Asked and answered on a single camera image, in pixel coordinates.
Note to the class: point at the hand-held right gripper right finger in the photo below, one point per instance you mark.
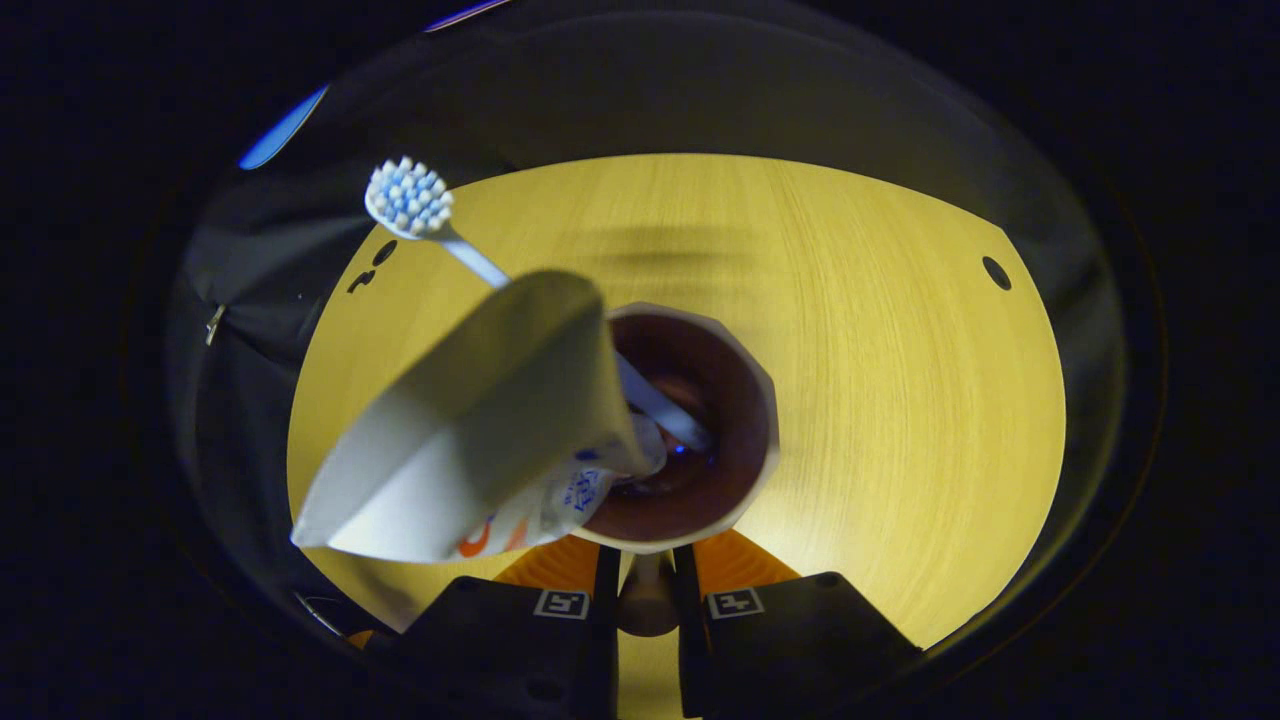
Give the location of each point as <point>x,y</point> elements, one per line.
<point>800,650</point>

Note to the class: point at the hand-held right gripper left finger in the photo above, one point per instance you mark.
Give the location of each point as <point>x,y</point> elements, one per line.
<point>500,650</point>

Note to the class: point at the white toothpaste tube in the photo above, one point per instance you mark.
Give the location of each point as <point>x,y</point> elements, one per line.
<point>480,430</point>

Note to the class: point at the beige cup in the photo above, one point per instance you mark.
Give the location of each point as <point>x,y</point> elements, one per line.
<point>735,400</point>

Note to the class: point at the light blue toothbrush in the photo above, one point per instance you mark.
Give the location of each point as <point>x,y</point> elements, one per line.
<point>410,198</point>

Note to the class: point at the wooden desktop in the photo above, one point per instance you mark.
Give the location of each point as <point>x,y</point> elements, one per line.
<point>900,400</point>

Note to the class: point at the small white clip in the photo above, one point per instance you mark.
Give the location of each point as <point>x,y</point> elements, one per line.
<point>213,324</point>

